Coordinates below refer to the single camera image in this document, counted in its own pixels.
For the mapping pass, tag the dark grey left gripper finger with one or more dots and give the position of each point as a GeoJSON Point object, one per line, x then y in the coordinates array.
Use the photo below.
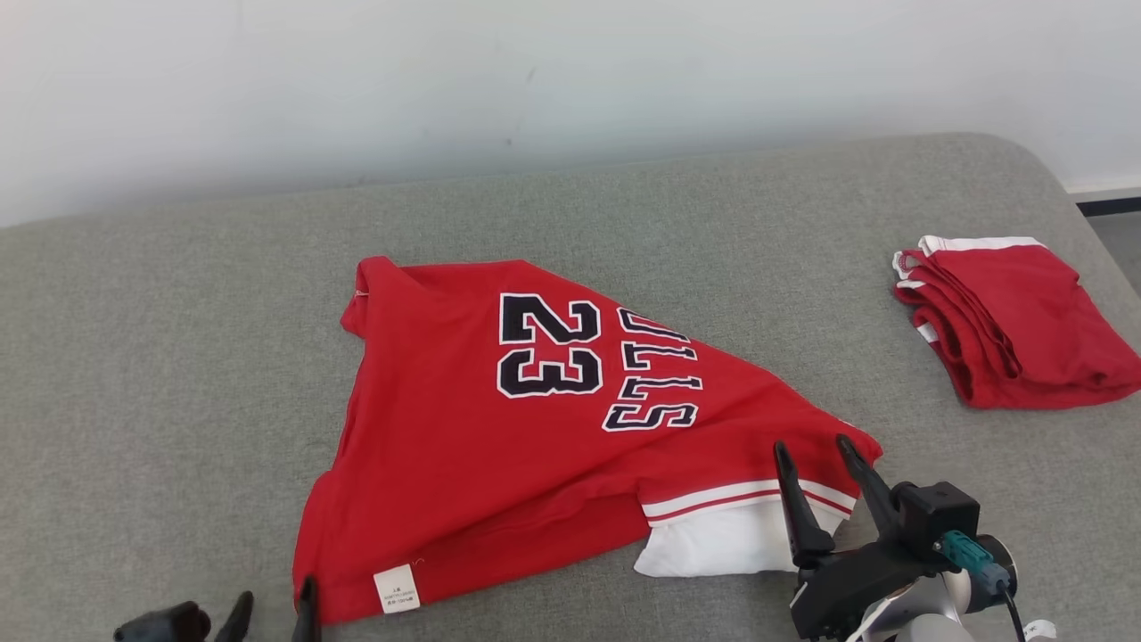
{"type": "Point", "coordinates": [236, 620]}
{"type": "Point", "coordinates": [307, 615]}

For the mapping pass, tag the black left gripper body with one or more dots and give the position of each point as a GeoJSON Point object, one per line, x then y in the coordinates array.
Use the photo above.
{"type": "Point", "coordinates": [165, 624]}

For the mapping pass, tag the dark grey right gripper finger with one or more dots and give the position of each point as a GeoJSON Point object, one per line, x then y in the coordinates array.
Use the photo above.
{"type": "Point", "coordinates": [869, 490]}
{"type": "Point", "coordinates": [802, 517]}

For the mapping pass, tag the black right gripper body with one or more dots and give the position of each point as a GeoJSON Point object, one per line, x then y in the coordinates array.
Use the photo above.
{"type": "Point", "coordinates": [847, 588]}

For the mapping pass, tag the red basketball jersey white sleeves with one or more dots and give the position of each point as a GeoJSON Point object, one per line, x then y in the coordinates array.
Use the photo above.
{"type": "Point", "coordinates": [463, 446]}

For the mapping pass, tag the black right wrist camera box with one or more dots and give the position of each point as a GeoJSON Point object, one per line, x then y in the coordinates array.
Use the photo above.
{"type": "Point", "coordinates": [936, 517]}

